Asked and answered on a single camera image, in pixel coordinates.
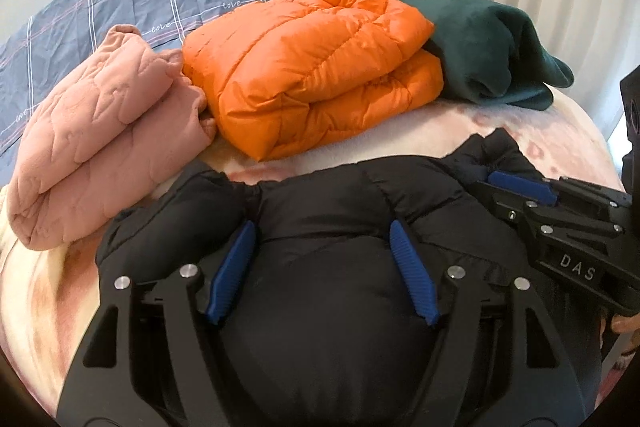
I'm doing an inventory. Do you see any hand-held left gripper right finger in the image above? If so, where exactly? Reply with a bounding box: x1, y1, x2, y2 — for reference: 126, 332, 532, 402
389, 219, 584, 427

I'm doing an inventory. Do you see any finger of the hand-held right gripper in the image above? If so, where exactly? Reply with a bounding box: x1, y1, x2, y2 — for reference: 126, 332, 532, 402
486, 170, 560, 204
471, 179, 540, 227

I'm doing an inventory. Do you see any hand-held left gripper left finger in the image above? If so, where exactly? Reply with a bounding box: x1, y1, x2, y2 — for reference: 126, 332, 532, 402
56, 220, 257, 427

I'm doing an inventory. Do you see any black puffer jacket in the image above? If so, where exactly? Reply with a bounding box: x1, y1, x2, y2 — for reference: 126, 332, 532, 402
95, 127, 608, 427

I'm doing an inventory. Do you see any person's right hand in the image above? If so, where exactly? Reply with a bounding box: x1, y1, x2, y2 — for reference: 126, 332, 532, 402
610, 313, 640, 370

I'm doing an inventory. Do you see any dark green sweatshirt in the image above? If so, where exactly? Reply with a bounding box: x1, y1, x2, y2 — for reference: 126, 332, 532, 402
400, 0, 575, 112

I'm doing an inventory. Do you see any pink quilted garment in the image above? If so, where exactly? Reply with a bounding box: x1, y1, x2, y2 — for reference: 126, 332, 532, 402
9, 24, 218, 252

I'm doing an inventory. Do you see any orange puffer jacket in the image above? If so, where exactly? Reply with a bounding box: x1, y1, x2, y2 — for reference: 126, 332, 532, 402
181, 0, 446, 162

